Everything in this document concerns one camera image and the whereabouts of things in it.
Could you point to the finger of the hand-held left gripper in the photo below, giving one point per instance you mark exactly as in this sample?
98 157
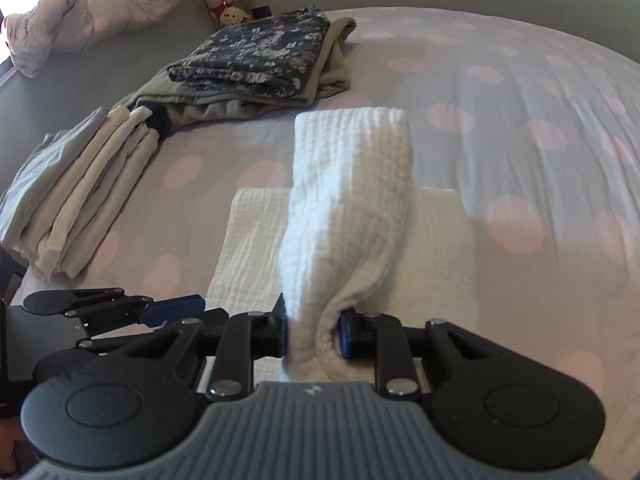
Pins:
215 320
172 309

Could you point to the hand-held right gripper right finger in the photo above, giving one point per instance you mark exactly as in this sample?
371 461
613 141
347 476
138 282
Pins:
347 335

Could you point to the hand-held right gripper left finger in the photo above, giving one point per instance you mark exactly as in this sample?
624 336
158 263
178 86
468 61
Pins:
280 332

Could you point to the white muslin cloth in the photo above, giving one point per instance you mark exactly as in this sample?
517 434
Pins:
350 200

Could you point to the folded cream cloth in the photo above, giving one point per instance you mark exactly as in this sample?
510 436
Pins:
105 185

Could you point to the folded grey cloth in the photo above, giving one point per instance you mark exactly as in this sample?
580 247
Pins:
45 190

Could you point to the dark navy fabric piece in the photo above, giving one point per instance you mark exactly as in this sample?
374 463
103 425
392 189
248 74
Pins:
157 120

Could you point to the folded beige garment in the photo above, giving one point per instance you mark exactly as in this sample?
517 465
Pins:
335 65

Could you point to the folded dark floral garment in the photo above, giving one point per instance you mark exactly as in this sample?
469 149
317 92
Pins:
260 50

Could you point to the polka dot bed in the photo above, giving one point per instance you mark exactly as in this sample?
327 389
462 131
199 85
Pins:
525 110

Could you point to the pink crumpled duvet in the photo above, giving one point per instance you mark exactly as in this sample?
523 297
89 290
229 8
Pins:
100 15

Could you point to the small dark box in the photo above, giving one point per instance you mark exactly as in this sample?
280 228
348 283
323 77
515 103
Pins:
261 11

